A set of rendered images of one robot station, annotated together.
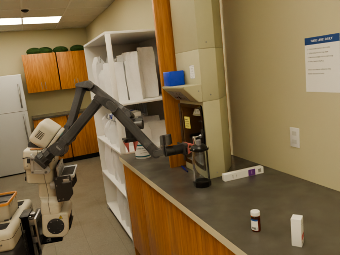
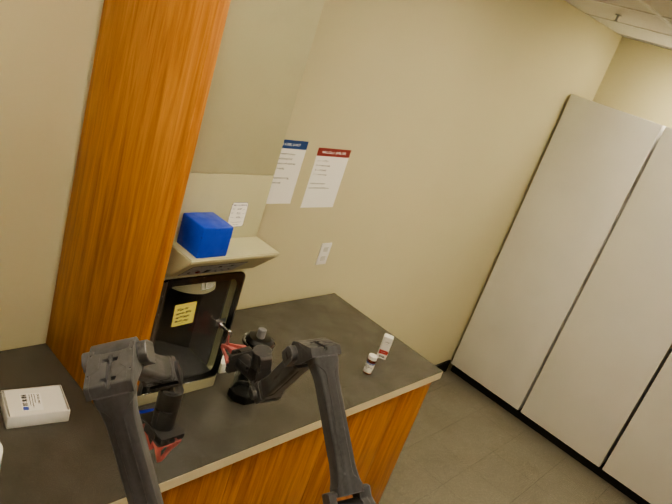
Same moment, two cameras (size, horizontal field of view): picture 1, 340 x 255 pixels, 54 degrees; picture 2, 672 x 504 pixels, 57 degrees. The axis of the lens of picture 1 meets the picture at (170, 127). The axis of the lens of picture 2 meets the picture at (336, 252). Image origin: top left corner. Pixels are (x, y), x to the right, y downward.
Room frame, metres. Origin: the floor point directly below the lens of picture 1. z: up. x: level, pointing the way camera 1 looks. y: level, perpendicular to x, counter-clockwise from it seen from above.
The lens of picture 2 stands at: (2.61, 1.46, 2.20)
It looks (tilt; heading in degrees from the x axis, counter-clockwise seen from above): 20 degrees down; 240
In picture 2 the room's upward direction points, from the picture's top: 19 degrees clockwise
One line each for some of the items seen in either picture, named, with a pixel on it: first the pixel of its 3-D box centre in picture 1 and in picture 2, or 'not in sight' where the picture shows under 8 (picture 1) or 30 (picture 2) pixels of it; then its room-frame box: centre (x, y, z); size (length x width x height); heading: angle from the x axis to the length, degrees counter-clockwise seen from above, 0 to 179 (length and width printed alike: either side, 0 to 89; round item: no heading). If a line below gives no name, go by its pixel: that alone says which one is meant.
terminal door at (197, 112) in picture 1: (193, 135); (191, 332); (2.06, -0.14, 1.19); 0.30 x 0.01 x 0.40; 22
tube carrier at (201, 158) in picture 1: (200, 165); (250, 367); (1.83, -0.15, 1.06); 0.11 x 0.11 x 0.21
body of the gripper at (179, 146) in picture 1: (178, 149); (246, 364); (1.90, -0.04, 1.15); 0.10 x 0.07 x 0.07; 23
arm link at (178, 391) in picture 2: not in sight; (169, 395); (2.21, 0.27, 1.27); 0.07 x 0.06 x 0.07; 78
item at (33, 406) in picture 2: not in sight; (34, 405); (2.47, -0.08, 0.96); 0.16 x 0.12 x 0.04; 11
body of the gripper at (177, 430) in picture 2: (129, 134); (164, 417); (2.21, 0.27, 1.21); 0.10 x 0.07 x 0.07; 113
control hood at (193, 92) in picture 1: (181, 93); (222, 262); (2.04, -0.09, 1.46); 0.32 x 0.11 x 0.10; 22
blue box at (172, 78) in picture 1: (173, 78); (205, 234); (2.12, -0.06, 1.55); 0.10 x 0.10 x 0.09; 22
